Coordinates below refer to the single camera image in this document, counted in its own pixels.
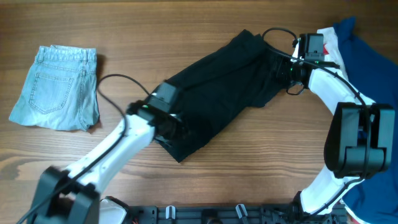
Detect black shorts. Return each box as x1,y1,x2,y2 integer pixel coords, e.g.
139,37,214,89
162,30,292,162

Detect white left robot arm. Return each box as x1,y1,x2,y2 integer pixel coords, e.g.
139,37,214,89
21,101,186,223

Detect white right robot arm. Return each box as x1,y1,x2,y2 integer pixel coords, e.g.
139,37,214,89
274,59,395,221

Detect red and white garment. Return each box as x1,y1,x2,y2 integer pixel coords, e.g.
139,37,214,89
317,27,348,80

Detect light blue denim shorts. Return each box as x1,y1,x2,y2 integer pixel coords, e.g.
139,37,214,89
9,45,100,131

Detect navy blue garment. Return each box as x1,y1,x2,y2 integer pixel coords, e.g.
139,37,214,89
331,16,398,224

